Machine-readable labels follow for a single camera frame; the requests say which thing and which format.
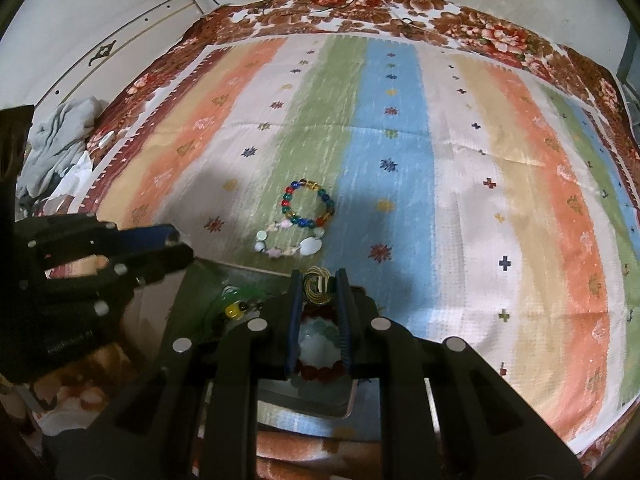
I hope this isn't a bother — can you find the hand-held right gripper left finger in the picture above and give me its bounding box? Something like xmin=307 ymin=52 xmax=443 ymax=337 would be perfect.
xmin=42 ymin=269 xmax=306 ymax=480

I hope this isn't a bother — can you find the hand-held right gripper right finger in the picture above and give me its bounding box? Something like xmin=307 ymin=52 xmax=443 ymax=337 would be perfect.
xmin=336 ymin=267 xmax=584 ymax=480

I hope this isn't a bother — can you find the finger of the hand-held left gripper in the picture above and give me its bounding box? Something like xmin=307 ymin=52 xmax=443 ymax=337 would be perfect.
xmin=106 ymin=243 xmax=195 ymax=285
xmin=106 ymin=223 xmax=181 ymax=255

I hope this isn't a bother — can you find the light blue clear bracelet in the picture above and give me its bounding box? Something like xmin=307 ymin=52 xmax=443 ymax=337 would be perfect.
xmin=300 ymin=322 xmax=344 ymax=362

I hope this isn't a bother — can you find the gold wire knot ring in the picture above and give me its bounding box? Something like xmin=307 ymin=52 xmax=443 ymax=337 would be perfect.
xmin=302 ymin=266 xmax=334 ymax=306

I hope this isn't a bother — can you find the green jade bangle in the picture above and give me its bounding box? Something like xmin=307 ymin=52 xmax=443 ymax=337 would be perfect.
xmin=200 ymin=284 xmax=274 ymax=342

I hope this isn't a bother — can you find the dark red bead bracelet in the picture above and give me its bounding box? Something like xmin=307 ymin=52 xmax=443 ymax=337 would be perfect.
xmin=298 ymin=305 xmax=349 ymax=382

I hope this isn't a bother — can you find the yellow and brown bead bracelet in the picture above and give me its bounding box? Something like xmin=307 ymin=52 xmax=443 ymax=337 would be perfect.
xmin=219 ymin=300 xmax=267 ymax=322

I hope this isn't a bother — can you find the rectangular metal tin box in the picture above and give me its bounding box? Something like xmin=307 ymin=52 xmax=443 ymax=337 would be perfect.
xmin=162 ymin=259 xmax=382 ymax=431

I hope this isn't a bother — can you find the white crumpled paper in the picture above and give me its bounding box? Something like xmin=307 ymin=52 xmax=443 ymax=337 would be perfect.
xmin=49 ymin=154 xmax=96 ymax=202

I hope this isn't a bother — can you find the grey crumpled cloth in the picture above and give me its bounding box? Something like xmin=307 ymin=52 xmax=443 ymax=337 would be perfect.
xmin=17 ymin=97 xmax=109 ymax=202

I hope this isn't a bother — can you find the white bed headboard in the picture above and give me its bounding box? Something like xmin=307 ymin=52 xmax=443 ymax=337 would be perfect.
xmin=0 ymin=0 xmax=207 ymax=113

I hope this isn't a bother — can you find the blue curtain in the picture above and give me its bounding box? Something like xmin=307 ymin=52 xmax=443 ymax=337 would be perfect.
xmin=617 ymin=25 xmax=640 ymax=92

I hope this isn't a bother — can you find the white shell bracelet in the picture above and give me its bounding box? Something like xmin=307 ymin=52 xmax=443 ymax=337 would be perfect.
xmin=253 ymin=220 xmax=325 ymax=260

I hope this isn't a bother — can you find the multicolour glass bead bracelet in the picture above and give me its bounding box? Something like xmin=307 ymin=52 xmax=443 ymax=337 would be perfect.
xmin=280 ymin=178 xmax=335 ymax=229

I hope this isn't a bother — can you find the thin white cable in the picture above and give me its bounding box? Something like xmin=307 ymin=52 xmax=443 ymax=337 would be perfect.
xmin=379 ymin=0 xmax=427 ymax=42

